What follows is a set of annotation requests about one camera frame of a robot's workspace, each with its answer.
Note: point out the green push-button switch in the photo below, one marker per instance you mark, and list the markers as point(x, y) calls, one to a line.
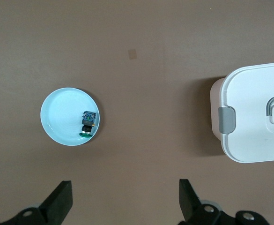
point(88, 122)

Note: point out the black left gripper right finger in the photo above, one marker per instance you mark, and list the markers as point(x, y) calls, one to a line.
point(190, 206)

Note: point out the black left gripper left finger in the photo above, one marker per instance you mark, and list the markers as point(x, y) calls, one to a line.
point(54, 206)

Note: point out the white lidded storage box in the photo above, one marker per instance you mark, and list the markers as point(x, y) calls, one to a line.
point(249, 105)

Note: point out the light blue round plate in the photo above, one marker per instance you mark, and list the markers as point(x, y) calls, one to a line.
point(61, 112)

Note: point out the small brown tape patch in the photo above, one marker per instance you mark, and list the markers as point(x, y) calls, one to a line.
point(132, 54)

